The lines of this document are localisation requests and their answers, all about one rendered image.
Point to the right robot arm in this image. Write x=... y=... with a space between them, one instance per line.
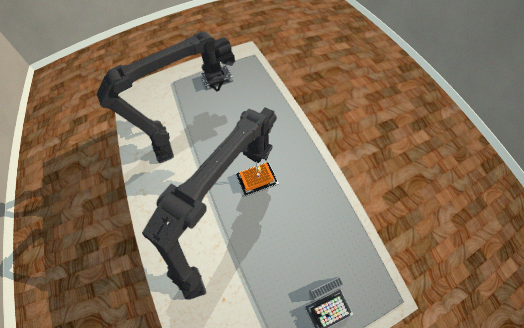
x=179 y=214

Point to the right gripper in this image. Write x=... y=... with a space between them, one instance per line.
x=257 y=152

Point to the orange tube rack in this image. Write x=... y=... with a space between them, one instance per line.
x=265 y=174

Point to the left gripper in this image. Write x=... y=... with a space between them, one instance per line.
x=210 y=75

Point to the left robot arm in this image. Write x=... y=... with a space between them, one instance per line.
x=113 y=83

